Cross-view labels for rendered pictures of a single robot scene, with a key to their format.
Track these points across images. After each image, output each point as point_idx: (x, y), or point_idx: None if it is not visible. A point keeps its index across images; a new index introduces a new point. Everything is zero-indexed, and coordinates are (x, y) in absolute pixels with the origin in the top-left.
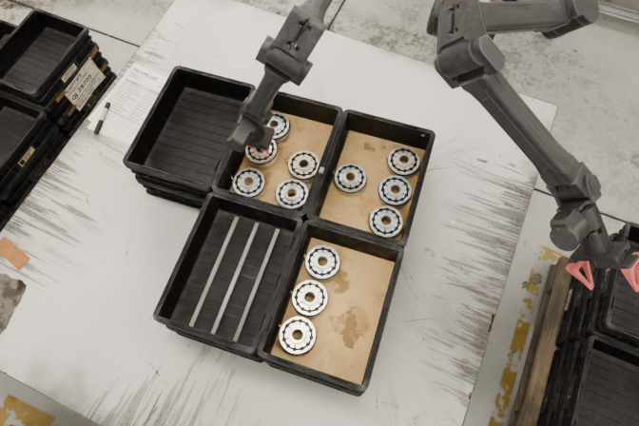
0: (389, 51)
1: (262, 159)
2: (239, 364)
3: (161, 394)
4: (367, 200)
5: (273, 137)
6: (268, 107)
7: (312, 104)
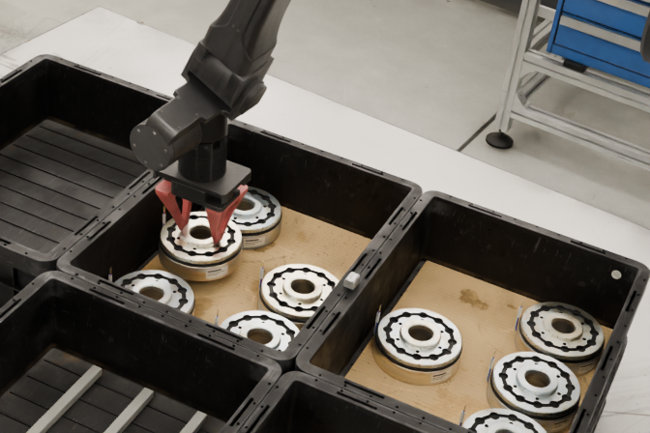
0: (530, 182)
1: (200, 255)
2: None
3: None
4: (457, 400)
5: (243, 194)
6: (265, 38)
7: (348, 168)
